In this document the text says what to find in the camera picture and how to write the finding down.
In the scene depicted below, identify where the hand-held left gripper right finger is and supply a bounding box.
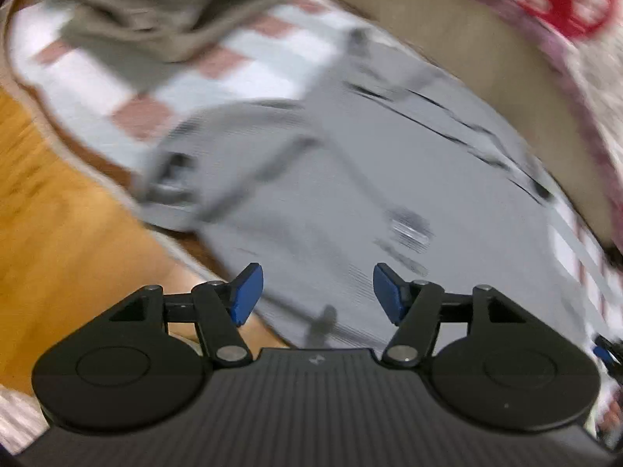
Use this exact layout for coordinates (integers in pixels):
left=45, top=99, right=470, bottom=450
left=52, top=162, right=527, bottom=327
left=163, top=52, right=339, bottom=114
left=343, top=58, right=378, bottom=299
left=372, top=263, right=529, bottom=369

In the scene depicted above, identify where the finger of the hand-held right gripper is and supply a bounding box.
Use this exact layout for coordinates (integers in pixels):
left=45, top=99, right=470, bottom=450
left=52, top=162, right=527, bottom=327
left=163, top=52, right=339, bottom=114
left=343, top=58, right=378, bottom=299
left=591, top=335, right=623, bottom=368

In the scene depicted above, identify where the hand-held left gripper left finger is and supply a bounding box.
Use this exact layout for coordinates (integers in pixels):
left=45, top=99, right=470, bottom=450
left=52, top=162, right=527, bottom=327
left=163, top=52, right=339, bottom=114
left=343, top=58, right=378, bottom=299
left=109, top=263, right=264, bottom=369

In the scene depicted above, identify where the grey knit garment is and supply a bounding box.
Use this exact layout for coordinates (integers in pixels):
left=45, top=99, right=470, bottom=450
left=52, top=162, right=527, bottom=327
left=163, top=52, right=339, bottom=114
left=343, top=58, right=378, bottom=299
left=130, top=29, right=592, bottom=351

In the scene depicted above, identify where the stack of folded clothes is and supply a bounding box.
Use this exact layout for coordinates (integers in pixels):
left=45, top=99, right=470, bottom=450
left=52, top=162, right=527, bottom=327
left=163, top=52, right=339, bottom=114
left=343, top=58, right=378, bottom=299
left=57, top=0, right=312, bottom=65

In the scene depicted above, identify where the checkered pink grey blanket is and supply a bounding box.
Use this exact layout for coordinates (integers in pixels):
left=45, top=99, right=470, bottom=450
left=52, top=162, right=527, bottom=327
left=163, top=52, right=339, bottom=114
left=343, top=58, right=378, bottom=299
left=7, top=0, right=623, bottom=429

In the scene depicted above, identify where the white quilt with red bears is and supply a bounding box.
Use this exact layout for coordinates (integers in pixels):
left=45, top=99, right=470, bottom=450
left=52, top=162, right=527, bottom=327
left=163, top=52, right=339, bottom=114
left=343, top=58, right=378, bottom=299
left=414, top=0, right=623, bottom=254

